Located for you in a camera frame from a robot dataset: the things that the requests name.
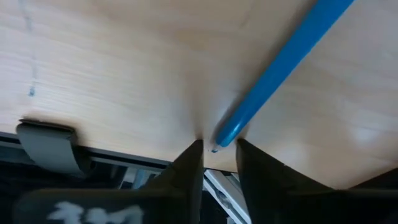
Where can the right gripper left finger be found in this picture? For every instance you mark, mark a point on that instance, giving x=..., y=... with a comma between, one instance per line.
x=186, y=177

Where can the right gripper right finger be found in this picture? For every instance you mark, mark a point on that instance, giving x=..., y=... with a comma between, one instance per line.
x=267, y=193

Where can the blue pencil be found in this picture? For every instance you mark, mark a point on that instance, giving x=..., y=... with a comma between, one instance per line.
x=280, y=68

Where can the silver aluminium profile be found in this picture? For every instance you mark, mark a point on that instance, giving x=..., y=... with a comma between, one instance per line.
x=224, y=196

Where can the dark table edge bracket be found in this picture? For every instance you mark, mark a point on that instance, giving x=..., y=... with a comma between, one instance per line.
x=46, y=149

